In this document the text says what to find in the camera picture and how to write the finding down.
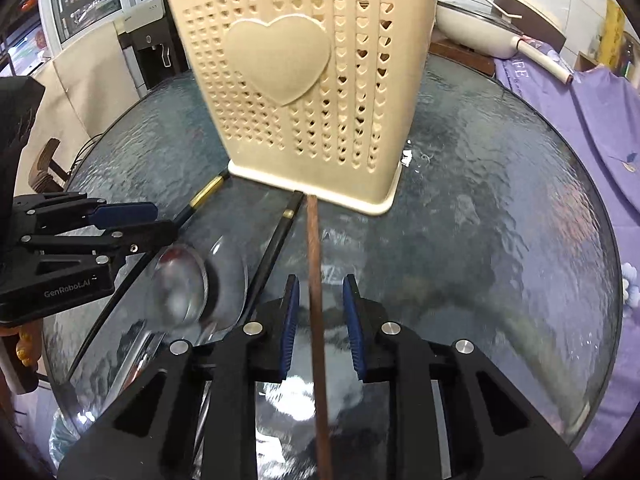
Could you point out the person's left hand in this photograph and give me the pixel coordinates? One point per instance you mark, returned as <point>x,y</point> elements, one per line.
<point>28,348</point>

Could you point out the dark wooden sink table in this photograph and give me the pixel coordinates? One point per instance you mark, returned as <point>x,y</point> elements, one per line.
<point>464,56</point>

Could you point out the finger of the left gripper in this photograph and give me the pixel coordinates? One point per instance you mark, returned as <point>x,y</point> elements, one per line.
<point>124,241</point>
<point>112,216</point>

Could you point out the beige plastic utensil holder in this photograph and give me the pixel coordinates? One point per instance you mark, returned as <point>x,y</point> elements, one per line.
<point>315,96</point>

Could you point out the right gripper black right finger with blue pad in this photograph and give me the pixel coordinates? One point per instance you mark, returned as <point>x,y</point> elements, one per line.
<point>364,319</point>

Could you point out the wooden chair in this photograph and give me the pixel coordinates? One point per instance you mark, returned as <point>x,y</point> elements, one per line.
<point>46,175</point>

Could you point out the sliding window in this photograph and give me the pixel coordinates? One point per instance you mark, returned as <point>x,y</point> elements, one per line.
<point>37,30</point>

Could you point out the metal spoon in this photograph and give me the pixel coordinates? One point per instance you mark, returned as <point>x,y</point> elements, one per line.
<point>177,298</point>

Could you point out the white pan with lid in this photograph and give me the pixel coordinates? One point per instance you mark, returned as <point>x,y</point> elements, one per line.
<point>494,37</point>

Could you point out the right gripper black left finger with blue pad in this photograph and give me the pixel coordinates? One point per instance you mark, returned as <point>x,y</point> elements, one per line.
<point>271,354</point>

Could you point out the yellow box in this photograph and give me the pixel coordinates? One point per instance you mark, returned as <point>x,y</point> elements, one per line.
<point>612,35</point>

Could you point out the purple floral cloth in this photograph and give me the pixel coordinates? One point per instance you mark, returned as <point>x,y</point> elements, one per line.
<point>597,114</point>

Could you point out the brown white rice cooker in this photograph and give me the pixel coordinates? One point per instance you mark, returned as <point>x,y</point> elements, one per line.
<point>535,21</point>

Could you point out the water dispenser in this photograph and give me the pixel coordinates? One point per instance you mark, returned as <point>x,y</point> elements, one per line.
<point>149,39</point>

